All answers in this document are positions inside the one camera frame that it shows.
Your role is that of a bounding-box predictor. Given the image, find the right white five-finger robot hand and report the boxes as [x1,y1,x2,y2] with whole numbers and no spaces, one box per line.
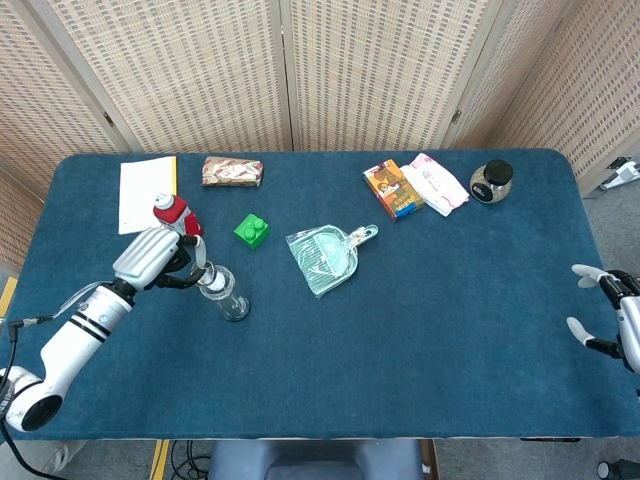
[566,263,640,375]

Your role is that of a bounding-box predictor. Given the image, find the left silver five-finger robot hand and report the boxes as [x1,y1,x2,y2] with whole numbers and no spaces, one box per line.
[112,226,217,293]

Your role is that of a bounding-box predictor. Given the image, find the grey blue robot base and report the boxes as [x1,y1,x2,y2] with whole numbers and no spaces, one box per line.
[207,438,425,480]

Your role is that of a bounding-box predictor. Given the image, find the red juice bottle white cap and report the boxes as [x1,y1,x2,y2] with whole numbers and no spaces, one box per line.
[152,192,205,238]

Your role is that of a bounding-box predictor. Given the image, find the white paper notepad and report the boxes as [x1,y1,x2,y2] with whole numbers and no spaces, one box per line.
[118,155,179,236]

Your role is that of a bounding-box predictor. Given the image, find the clear wrist tube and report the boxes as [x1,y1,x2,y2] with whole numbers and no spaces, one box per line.
[52,281,109,319]

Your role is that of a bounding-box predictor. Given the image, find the green toy building brick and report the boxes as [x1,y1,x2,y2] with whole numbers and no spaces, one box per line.
[232,213,271,251]

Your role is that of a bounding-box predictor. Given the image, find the red patterned snack pack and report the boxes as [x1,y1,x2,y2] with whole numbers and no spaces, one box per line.
[200,155,266,189]

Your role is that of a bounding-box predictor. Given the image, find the white stand foot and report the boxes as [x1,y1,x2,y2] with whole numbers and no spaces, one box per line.
[599,157,640,191]

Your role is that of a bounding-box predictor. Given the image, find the black floor equipment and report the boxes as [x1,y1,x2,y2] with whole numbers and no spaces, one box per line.
[597,458,640,480]

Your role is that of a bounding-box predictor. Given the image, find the green dustpan in plastic bag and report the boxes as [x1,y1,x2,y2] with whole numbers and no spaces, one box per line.
[285,223,380,300]

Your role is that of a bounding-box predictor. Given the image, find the woven bamboo folding screen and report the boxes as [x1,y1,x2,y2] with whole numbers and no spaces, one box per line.
[0,0,640,274]

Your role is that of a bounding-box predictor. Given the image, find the round glass jar black lid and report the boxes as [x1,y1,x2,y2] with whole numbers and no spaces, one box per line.
[469,158,515,206]

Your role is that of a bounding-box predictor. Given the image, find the blue carpet table cover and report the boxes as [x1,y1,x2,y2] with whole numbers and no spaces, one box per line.
[9,148,640,442]

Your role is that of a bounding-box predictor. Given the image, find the white wet wipes pack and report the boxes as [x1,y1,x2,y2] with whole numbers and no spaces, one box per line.
[399,152,471,218]

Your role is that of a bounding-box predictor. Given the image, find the orange printed carton box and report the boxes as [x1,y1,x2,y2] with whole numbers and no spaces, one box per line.
[362,158,426,223]

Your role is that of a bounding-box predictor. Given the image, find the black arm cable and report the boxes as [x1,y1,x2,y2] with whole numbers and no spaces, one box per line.
[0,314,66,480]

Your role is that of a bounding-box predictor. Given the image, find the black floor cables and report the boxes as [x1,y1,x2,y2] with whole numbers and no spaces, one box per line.
[169,439,214,480]

